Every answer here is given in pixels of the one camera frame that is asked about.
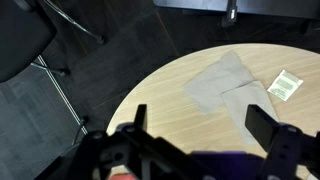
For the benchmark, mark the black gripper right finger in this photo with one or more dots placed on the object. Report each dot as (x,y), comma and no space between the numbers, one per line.
(261,126)

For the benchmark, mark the small green white packet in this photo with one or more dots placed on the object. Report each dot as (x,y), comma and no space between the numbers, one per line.
(284,85)

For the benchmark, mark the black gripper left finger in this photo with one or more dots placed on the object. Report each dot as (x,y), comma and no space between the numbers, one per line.
(140,120)

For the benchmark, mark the black office chair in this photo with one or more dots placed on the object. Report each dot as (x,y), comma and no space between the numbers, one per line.
(25,32)

